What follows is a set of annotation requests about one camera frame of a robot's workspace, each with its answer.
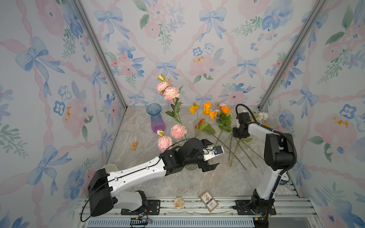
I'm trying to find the clear grey glass vase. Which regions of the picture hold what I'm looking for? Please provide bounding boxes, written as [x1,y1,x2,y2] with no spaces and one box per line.
[185,164,198,171]

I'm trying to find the white flower stem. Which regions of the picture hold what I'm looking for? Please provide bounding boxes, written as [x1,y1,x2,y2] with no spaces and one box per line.
[253,111,269,127]

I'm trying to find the yellow poppy flower stem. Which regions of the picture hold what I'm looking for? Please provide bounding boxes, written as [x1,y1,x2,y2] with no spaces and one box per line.
[189,102,219,140]

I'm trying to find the pink carnation stem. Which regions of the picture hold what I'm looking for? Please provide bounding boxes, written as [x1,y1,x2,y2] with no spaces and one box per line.
[156,124,188,153]

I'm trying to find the pink rose stem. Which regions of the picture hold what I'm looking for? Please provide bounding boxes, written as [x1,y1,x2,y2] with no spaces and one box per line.
[156,74,187,139]

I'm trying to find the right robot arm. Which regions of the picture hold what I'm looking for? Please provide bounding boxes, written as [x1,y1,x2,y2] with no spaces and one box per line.
[233,112,296,214]

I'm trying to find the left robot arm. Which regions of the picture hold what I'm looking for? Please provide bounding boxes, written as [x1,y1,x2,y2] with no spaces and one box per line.
[86,138,224,217]

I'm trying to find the blue purple glass vase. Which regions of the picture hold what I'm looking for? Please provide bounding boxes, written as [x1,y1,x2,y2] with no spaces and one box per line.
[146,104,166,133]

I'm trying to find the orange marigold flower stem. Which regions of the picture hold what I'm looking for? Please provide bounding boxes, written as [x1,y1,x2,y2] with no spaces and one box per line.
[210,103,258,168]

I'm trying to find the framed card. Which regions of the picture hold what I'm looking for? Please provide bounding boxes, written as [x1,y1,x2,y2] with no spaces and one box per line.
[200,191,219,212]

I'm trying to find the round beige coaster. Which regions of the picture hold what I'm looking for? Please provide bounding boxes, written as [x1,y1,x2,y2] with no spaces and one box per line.
[174,197,184,209]

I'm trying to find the small wooden block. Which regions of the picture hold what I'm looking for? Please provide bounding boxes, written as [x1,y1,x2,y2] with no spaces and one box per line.
[131,142,137,151]

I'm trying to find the cream white cup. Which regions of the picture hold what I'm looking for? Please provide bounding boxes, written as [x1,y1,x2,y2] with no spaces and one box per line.
[102,164,118,173]

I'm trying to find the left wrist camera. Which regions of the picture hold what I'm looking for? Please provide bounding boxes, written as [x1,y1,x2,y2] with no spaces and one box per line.
[203,145,224,161]

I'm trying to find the right corner aluminium post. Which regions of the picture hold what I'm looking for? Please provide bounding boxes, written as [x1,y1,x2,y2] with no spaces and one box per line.
[258,0,327,110]

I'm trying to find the corner aluminium post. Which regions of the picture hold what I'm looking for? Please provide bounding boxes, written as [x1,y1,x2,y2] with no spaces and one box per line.
[258,0,327,110]
[70,0,127,111]

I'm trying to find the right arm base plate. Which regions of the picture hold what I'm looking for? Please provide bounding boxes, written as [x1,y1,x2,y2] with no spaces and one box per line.
[232,199,277,217]

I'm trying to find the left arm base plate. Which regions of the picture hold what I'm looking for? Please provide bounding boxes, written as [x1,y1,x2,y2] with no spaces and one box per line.
[121,199,161,216]

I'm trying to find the black corrugated cable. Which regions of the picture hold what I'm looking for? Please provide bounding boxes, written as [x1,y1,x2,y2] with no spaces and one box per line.
[235,104,298,200]

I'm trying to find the aluminium rail frame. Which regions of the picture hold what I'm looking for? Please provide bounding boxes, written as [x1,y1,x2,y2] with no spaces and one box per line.
[75,195,323,228]

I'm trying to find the left corner aluminium post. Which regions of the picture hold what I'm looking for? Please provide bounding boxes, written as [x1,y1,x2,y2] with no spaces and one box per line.
[70,0,127,111]

